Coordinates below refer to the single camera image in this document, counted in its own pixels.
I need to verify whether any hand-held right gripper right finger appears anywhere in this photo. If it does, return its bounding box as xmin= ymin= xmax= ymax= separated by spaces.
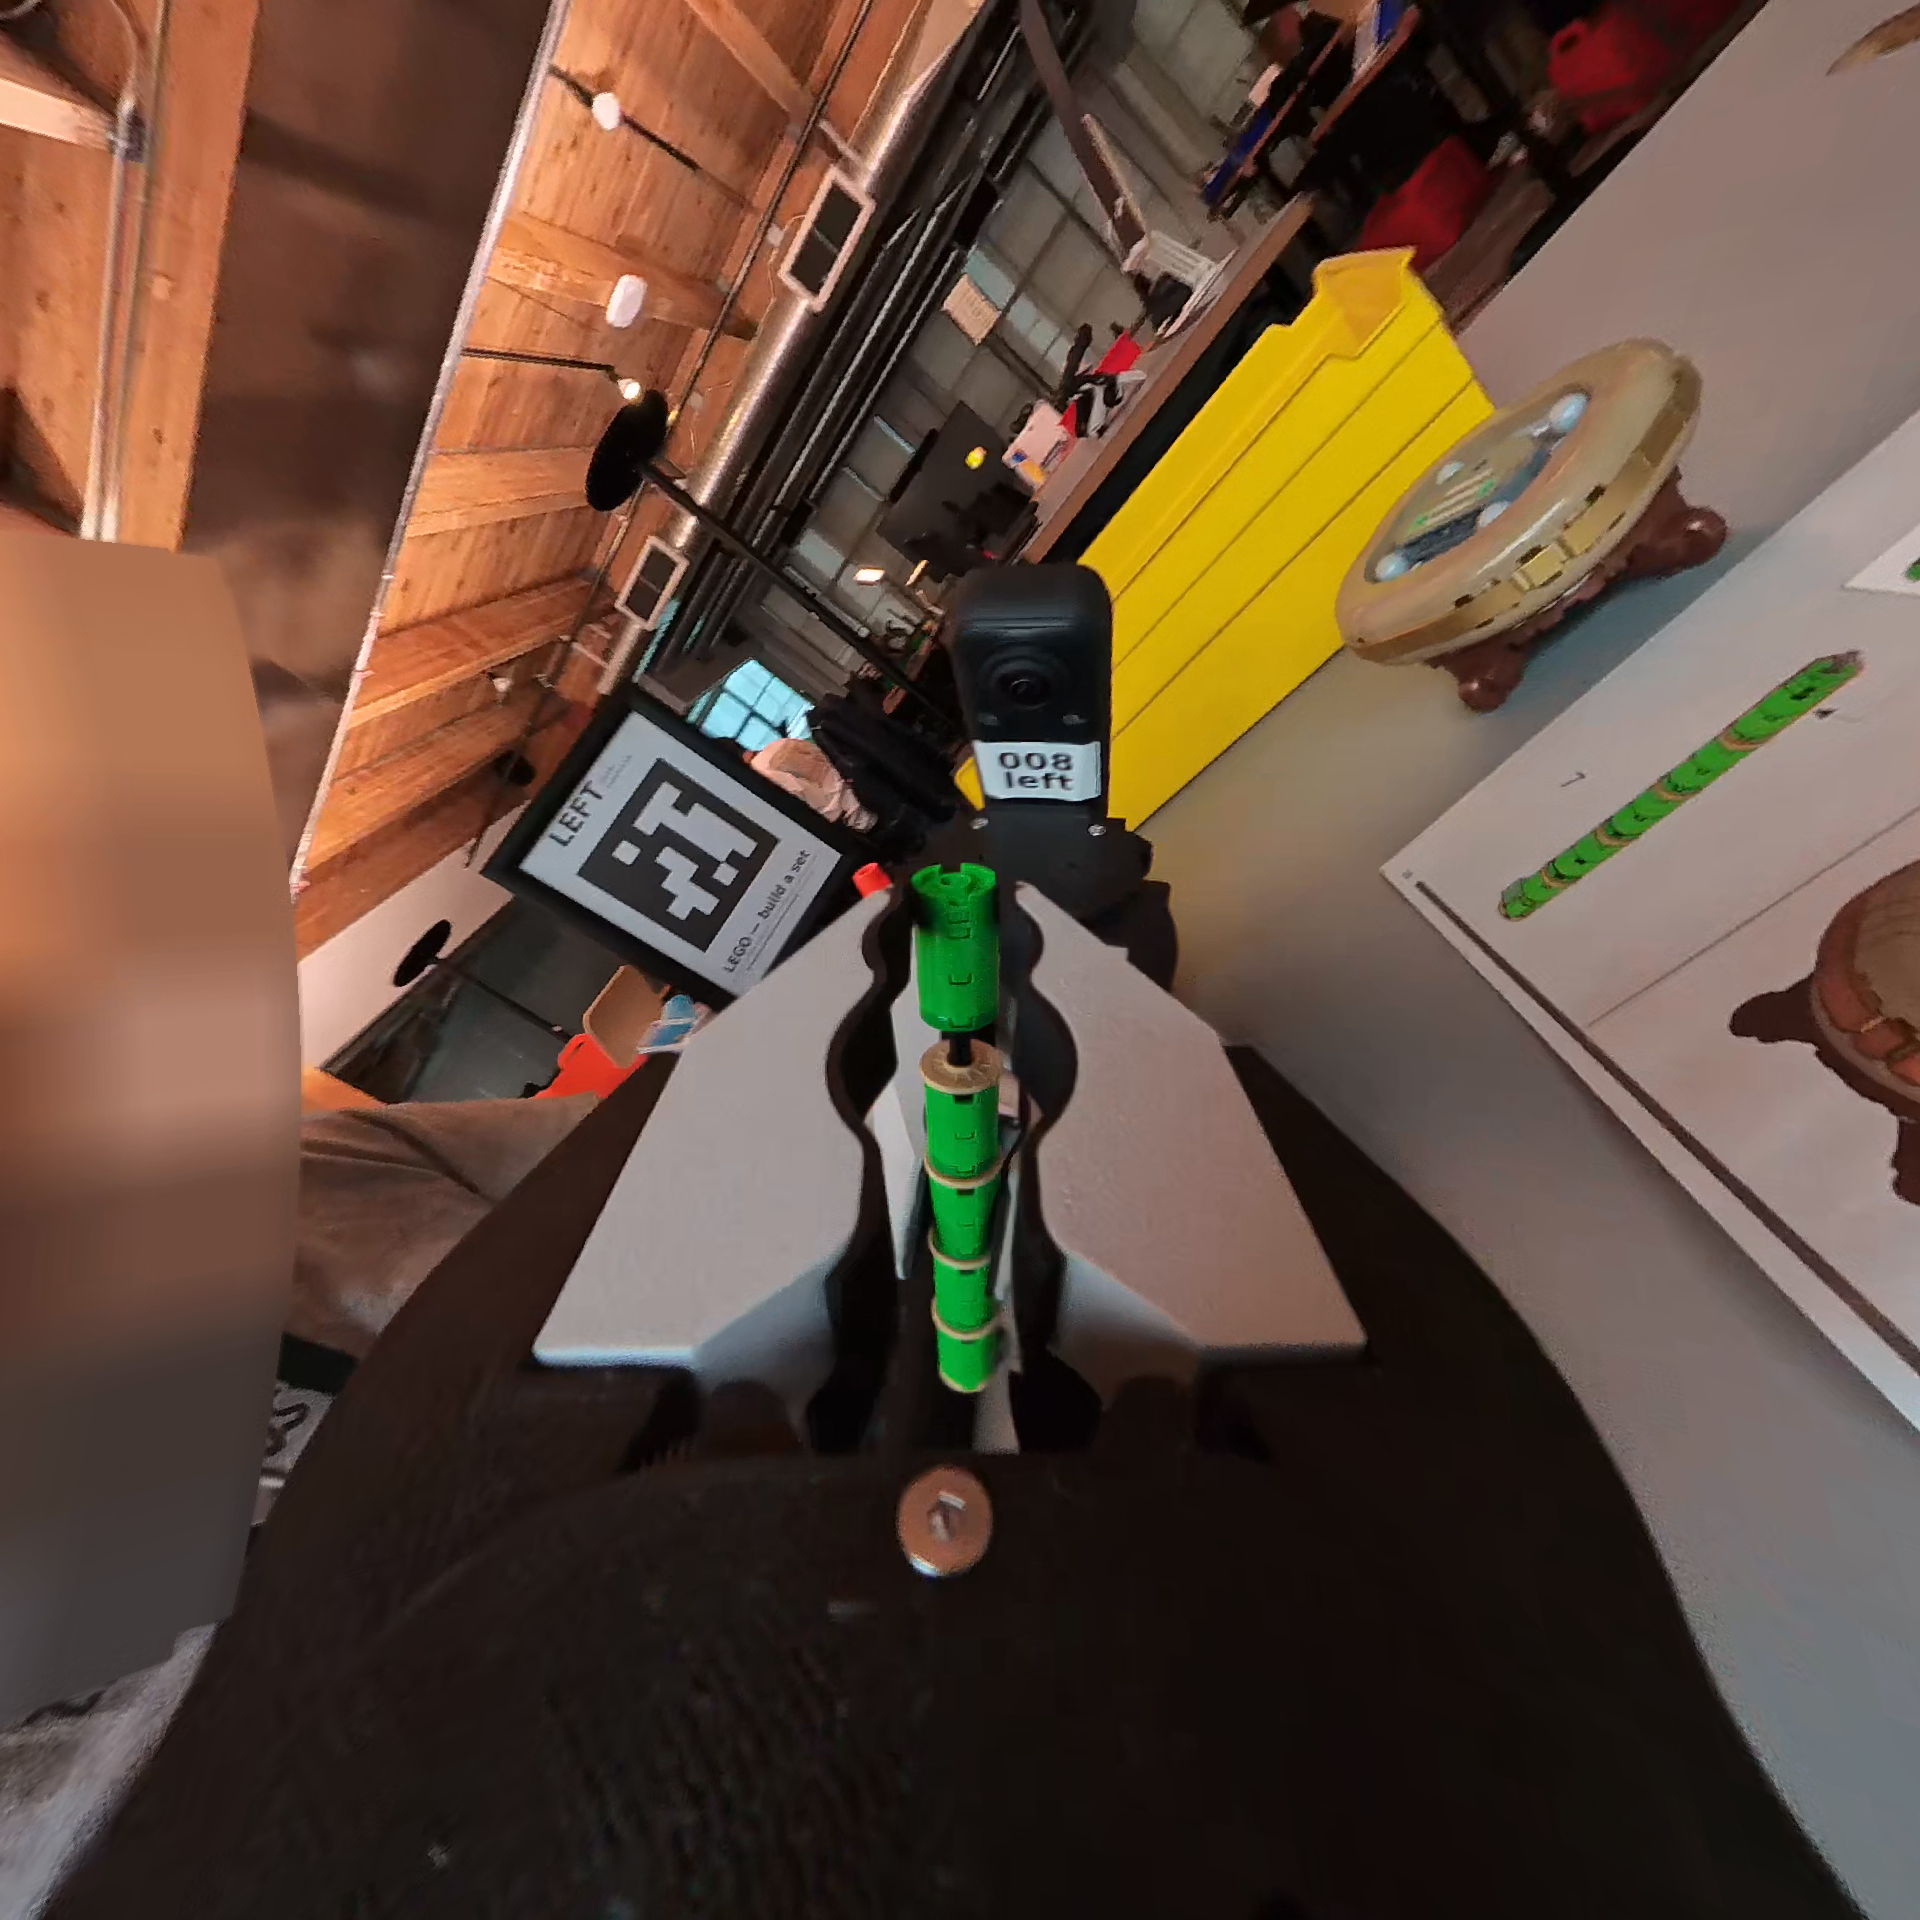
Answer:
xmin=1002 ymin=885 xmax=1367 ymax=1419

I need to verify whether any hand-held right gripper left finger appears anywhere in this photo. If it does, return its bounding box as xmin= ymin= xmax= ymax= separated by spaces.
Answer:
xmin=533 ymin=892 xmax=917 ymax=1427

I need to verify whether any green brick stalk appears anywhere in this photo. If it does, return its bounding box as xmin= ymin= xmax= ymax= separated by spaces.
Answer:
xmin=911 ymin=862 xmax=1008 ymax=1397

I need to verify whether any wooden background table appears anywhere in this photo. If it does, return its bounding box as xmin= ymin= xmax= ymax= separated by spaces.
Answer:
xmin=1020 ymin=188 xmax=1329 ymax=570

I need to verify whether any yellow plastic bin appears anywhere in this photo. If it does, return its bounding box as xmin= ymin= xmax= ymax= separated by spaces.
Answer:
xmin=1077 ymin=248 xmax=1498 ymax=829

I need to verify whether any black framed marker sign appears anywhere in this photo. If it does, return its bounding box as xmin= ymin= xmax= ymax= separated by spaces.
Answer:
xmin=483 ymin=688 xmax=889 ymax=1011

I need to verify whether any black pendant lamp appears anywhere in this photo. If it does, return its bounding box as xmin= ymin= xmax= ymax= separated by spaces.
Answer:
xmin=583 ymin=390 xmax=672 ymax=515

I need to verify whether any round tan brick model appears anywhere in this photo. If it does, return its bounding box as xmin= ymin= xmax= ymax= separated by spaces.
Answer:
xmin=1333 ymin=336 xmax=1731 ymax=712

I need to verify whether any red plastic bin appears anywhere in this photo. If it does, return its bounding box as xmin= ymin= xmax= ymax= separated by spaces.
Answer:
xmin=1357 ymin=137 xmax=1496 ymax=270
xmin=1545 ymin=6 xmax=1712 ymax=128

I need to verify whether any instruction booklet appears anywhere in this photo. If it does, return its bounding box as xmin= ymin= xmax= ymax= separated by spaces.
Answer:
xmin=1381 ymin=404 xmax=1920 ymax=1427

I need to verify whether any silver air duct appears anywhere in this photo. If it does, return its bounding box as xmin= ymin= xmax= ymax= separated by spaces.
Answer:
xmin=661 ymin=30 xmax=1000 ymax=534

